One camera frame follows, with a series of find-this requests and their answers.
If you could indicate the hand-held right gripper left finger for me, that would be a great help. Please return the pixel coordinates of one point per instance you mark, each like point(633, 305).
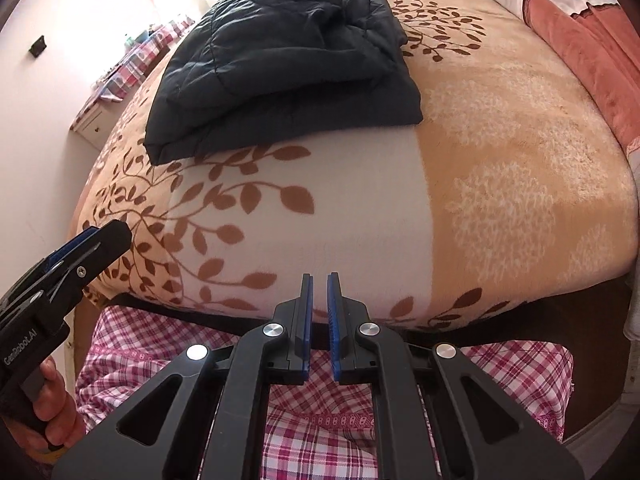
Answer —
point(309, 330)

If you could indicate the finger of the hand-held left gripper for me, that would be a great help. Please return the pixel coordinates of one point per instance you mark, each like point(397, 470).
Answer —
point(107, 240)
point(70, 249)

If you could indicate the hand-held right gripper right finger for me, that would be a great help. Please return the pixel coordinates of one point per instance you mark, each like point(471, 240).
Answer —
point(332, 330)

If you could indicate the dark blue padded jacket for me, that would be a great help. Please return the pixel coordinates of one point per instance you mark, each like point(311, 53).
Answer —
point(280, 75)

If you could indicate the person's left hand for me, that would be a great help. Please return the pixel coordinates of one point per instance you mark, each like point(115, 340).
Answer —
point(57, 410)

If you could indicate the white cabinet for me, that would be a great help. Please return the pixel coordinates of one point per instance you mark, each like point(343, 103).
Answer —
point(92, 127)

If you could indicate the bed with beige bedspread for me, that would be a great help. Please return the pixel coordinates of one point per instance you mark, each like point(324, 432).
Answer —
point(400, 200)

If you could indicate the pink plaid pants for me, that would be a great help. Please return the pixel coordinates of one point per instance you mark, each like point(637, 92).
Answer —
point(500, 375)

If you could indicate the pink patchwork quilt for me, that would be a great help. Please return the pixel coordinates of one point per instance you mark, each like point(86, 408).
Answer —
point(575, 25)

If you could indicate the black wall switch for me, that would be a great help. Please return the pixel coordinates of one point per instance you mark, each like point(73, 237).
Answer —
point(38, 46)

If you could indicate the dark wooden bed frame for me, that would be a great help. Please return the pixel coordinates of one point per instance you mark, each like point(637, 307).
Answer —
point(595, 360)

